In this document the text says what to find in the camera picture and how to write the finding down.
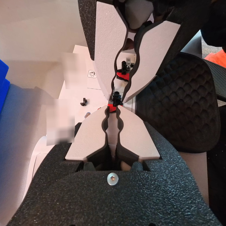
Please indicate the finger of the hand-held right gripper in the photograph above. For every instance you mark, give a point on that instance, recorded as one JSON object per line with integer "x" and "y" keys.
{"x": 107, "y": 38}
{"x": 155, "y": 53}

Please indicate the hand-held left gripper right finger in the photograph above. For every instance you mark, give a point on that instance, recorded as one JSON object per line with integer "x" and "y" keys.
{"x": 136, "y": 137}

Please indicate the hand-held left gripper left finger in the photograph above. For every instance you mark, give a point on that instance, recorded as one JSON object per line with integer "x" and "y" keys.
{"x": 84, "y": 137}

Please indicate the red and black brick assembly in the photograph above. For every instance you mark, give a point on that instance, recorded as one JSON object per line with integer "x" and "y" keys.
{"x": 115, "y": 98}

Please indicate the person's right forearm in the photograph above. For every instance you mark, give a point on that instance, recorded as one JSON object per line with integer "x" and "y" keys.
{"x": 215, "y": 23}

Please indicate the person's right hand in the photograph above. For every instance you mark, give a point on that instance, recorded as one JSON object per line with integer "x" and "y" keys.
{"x": 130, "y": 44}

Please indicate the small black brick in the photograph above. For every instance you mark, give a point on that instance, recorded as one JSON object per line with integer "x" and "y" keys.
{"x": 83, "y": 102}

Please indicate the white instruction booklet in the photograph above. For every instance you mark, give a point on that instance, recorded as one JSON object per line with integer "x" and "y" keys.
{"x": 95, "y": 102}

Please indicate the black padded chair seat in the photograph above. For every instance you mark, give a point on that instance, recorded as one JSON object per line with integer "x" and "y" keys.
{"x": 185, "y": 106}

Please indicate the orange cloth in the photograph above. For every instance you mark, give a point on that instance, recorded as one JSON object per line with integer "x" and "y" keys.
{"x": 218, "y": 58}

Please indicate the black mesh chair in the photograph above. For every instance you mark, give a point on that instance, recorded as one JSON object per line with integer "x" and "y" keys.
{"x": 219, "y": 79}

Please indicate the blue plastic bin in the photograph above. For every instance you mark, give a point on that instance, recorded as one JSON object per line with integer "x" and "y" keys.
{"x": 3, "y": 83}

